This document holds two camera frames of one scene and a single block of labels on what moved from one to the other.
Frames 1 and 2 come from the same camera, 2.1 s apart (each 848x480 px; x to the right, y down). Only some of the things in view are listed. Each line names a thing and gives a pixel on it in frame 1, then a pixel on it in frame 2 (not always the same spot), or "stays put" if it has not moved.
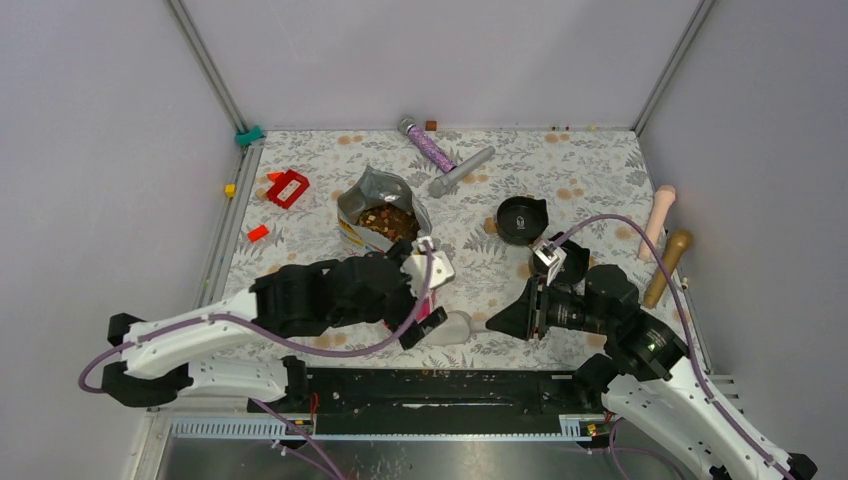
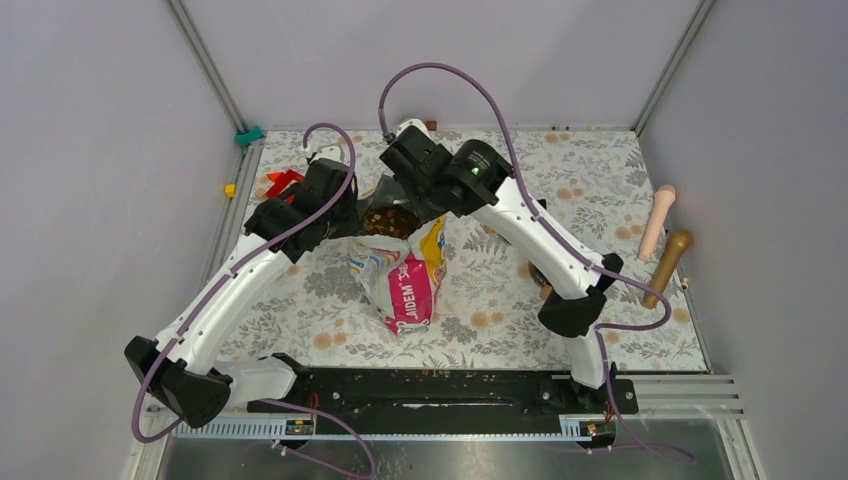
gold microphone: x=677 y=243 stays put
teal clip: x=246 y=138 stays put
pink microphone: x=665 y=197 stays put
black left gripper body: x=398 y=310 to x=344 y=219
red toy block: x=282 y=182 stays put
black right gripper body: x=563 y=308 to x=424 y=203
